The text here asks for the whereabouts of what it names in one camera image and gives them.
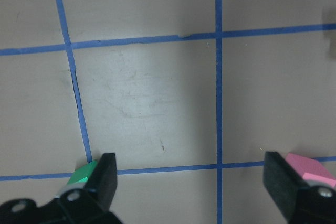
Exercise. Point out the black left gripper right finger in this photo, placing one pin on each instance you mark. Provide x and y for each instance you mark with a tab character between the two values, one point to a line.
296	199

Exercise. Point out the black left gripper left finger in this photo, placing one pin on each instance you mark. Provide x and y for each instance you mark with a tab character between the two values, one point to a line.
87	202

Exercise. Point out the pink cube near arm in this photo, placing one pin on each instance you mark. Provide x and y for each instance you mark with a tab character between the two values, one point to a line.
311	171

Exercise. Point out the green cube centre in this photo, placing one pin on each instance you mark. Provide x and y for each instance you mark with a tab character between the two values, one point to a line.
82	174

